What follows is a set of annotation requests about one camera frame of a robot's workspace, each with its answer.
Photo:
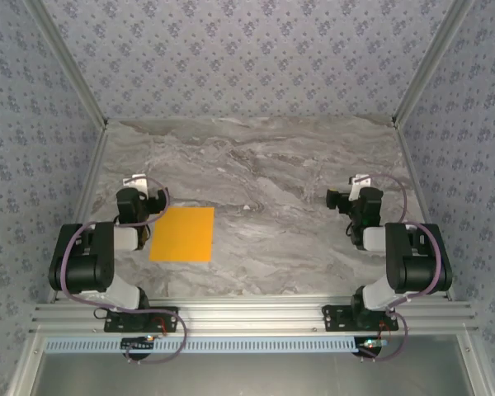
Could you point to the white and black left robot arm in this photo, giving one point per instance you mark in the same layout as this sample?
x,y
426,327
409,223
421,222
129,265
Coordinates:
x,y
82,264

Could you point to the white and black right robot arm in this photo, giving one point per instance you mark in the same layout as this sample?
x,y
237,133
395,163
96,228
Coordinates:
x,y
416,264

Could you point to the steel sheet tray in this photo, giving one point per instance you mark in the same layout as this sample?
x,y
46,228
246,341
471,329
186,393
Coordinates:
x,y
247,375

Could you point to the small black controller board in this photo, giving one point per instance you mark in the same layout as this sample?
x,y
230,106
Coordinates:
x,y
371,343
136,344

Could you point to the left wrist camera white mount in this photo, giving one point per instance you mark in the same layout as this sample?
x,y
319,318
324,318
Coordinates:
x,y
135,181

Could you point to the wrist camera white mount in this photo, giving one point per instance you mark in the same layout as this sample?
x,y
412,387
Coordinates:
x,y
361,181
135,181

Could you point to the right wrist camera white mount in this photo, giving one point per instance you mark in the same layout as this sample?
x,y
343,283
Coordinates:
x,y
361,181

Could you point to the aluminium table side rail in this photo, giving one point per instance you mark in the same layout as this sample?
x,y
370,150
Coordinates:
x,y
410,165
91,165

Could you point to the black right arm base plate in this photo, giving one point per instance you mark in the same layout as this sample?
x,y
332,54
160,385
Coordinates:
x,y
334,319

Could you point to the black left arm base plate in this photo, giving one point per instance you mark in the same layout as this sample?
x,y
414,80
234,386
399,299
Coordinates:
x,y
111,326

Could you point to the aluminium cross rail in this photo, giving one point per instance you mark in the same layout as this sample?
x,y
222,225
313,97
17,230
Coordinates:
x,y
247,317

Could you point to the aluminium frame post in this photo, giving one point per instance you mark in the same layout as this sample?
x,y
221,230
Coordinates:
x,y
71,62
429,62

